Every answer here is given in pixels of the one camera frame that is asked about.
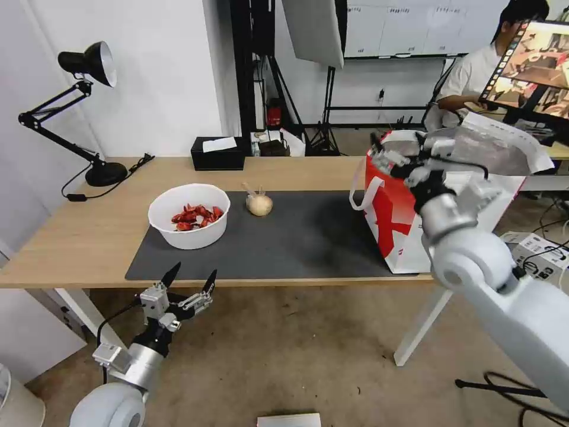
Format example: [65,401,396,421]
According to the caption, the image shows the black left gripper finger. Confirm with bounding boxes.
[177,269,219,319]
[151,261,182,294]

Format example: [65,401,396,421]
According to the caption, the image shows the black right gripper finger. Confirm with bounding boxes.
[412,131,430,164]
[369,131,413,179]

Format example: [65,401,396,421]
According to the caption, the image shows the red white takeout bag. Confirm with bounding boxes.
[349,111,557,275]

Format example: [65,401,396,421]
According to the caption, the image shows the beige crumpled trash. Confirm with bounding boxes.
[241,181,274,218]

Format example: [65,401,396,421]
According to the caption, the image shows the white plastic bowl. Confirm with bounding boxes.
[147,183,232,250]

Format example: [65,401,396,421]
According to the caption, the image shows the red crayfish shell scraps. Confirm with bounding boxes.
[171,202,225,232]

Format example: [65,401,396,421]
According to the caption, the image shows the white table leg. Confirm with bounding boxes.
[392,288,455,367]
[52,288,117,353]

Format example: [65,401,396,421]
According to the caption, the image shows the black light stand tripod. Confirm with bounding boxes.
[305,65,344,157]

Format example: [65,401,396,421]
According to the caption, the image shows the person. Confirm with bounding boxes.
[426,0,552,132]

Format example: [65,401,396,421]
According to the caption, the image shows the dark grey table mat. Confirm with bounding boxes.
[124,190,429,282]

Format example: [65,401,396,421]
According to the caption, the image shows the white whiteboard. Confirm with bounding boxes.
[344,0,512,61]

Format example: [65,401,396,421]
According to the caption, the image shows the box of assorted items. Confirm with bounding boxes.
[250,128,308,158]

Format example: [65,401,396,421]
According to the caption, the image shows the black desk lamp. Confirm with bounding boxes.
[17,40,130,187]

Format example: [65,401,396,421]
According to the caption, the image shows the black tissue box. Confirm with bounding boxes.
[190,136,247,172]

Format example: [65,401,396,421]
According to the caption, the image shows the red canister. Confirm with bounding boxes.
[266,99,284,130]

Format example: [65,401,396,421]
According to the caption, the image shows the white cabinet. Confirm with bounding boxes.
[0,238,88,385]

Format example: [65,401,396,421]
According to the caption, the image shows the white printed cardboard box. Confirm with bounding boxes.
[498,230,569,286]

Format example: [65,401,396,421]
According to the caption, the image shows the black computer monitor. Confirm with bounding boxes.
[478,17,569,148]

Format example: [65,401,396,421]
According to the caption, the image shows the white tissue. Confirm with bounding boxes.
[202,136,239,154]

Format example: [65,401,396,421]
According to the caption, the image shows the white photo softbox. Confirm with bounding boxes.
[281,0,348,70]

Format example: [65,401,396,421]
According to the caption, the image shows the white round bin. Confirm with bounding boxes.
[0,362,46,427]

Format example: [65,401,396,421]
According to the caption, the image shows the robot front shell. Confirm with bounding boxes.
[256,412,322,427]

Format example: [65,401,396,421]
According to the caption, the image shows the black metal rack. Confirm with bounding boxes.
[230,0,268,139]

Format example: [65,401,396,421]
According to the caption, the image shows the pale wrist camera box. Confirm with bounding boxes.
[424,138,458,158]
[140,286,171,320]

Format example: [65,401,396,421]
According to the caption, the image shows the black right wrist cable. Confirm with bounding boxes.
[415,160,491,181]

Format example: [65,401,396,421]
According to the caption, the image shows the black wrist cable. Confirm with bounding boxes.
[415,160,491,181]
[95,298,148,387]

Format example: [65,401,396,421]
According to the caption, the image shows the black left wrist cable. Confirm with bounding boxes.
[95,298,148,387]

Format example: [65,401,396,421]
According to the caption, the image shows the black lamp power cable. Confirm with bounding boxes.
[61,152,156,203]

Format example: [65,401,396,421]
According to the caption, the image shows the black floor cable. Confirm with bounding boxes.
[455,370,569,427]

